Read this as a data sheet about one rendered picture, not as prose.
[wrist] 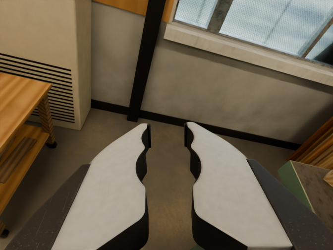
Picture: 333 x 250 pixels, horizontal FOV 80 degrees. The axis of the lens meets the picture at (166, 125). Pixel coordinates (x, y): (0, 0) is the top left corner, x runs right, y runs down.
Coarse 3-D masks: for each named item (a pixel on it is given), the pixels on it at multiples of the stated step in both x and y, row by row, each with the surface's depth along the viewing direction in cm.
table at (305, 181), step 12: (288, 168) 59; (300, 168) 58; (312, 168) 60; (324, 168) 61; (288, 180) 58; (300, 180) 55; (312, 180) 56; (324, 180) 57; (300, 192) 53; (312, 192) 53; (324, 192) 54; (312, 204) 50; (324, 204) 51; (324, 216) 48
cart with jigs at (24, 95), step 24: (0, 72) 104; (0, 96) 94; (24, 96) 98; (0, 120) 85; (24, 120) 90; (48, 120) 120; (0, 144) 78; (24, 144) 116; (48, 144) 137; (0, 168) 103; (24, 168) 108; (0, 192) 97
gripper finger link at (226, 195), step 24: (192, 144) 10; (216, 144) 10; (192, 168) 10; (216, 168) 8; (240, 168) 8; (192, 192) 8; (216, 192) 7; (240, 192) 7; (192, 216) 7; (216, 216) 6; (240, 216) 6; (264, 216) 6; (216, 240) 6; (240, 240) 6; (264, 240) 6; (288, 240) 6
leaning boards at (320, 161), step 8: (328, 120) 164; (320, 128) 169; (328, 128) 168; (312, 136) 175; (320, 136) 174; (328, 136) 169; (304, 144) 181; (312, 144) 181; (320, 144) 172; (328, 144) 164; (296, 152) 188; (304, 152) 185; (312, 152) 173; (320, 152) 170; (328, 152) 165; (288, 160) 196; (296, 160) 192; (304, 160) 179; (312, 160) 178; (320, 160) 171; (328, 160) 164; (328, 168) 184
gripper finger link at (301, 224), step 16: (256, 176) 8; (272, 176) 8; (272, 192) 7; (288, 192) 7; (288, 208) 7; (304, 208) 7; (288, 224) 6; (304, 224) 6; (320, 224) 6; (304, 240) 6; (320, 240) 6
